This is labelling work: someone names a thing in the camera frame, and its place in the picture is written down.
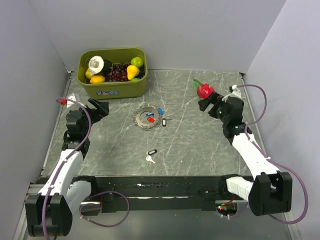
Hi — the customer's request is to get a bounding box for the dark red grape bunch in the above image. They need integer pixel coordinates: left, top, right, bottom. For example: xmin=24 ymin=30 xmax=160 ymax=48
xmin=105 ymin=63 xmax=146 ymax=82

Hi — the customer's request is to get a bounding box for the red key tag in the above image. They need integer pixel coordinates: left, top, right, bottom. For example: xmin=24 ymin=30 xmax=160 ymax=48
xmin=147 ymin=117 xmax=155 ymax=123

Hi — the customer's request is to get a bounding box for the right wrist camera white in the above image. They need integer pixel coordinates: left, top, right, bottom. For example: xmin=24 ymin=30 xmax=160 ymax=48
xmin=222 ymin=85 xmax=242 ymax=102

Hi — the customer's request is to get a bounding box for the olive green plastic bin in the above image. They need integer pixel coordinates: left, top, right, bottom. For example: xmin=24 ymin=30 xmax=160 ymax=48
xmin=77 ymin=47 xmax=148 ymax=100

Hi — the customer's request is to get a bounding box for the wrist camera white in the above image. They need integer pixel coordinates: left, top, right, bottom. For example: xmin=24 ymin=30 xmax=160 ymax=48
xmin=222 ymin=85 xmax=242 ymax=102
xmin=66 ymin=93 xmax=81 ymax=111

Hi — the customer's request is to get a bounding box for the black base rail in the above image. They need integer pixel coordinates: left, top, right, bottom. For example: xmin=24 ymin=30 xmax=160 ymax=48
xmin=68 ymin=174 xmax=253 ymax=213

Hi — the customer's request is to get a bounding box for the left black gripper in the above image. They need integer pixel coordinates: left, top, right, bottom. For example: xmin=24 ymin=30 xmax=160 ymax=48
xmin=76 ymin=98 xmax=109 ymax=137

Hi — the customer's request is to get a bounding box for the red dragon fruit toy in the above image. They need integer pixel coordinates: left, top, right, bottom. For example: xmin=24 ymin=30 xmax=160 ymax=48
xmin=193 ymin=79 xmax=215 ymax=100

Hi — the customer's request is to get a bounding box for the yellow lemon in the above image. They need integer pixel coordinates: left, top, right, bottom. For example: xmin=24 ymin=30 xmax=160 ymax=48
xmin=90 ymin=75 xmax=106 ymax=84

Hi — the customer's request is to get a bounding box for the white cut coconut half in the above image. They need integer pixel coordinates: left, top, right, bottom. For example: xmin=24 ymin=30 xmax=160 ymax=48
xmin=88 ymin=55 xmax=104 ymax=75

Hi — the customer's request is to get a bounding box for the blue key tag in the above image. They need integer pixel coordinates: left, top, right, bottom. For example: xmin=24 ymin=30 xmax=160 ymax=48
xmin=157 ymin=108 xmax=164 ymax=115

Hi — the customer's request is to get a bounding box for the yellow fruit at bin left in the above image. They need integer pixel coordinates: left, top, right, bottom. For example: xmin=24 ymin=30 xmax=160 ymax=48
xmin=85 ymin=68 xmax=93 ymax=80

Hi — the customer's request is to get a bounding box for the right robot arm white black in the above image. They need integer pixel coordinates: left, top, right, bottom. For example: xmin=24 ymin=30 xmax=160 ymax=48
xmin=198 ymin=92 xmax=293 ymax=216

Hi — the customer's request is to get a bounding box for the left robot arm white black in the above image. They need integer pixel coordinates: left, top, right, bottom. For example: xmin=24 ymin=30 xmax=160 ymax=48
xmin=25 ymin=94 xmax=109 ymax=240

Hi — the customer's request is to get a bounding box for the black key tag with key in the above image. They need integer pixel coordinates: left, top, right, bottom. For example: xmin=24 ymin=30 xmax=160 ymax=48
xmin=145 ymin=149 xmax=158 ymax=164

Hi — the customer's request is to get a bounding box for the yellow pear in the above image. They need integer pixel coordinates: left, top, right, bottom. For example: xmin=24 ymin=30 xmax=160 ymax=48
xmin=126 ymin=64 xmax=140 ymax=81

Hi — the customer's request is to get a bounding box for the green apple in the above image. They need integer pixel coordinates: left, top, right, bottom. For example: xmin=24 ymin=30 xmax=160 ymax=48
xmin=130 ymin=56 xmax=144 ymax=69

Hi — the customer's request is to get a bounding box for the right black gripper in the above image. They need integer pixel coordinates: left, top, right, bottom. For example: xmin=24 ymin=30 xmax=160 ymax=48
xmin=197 ymin=91 xmax=229 ymax=124

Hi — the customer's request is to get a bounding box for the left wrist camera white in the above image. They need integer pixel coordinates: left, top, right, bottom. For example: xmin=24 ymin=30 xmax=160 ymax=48
xmin=66 ymin=93 xmax=81 ymax=111

